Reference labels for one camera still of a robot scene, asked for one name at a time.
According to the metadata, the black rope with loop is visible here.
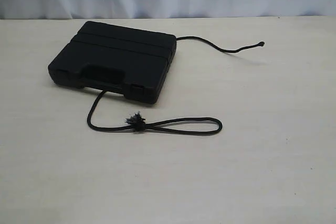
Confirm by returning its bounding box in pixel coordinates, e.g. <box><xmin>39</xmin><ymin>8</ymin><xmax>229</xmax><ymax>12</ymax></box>
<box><xmin>87</xmin><ymin>35</ymin><xmax>265</xmax><ymax>136</ymax></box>

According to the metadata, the black plastic carrying case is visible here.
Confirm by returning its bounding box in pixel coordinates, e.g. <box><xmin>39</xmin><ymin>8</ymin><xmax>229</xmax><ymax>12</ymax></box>
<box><xmin>48</xmin><ymin>21</ymin><xmax>177</xmax><ymax>104</ymax></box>

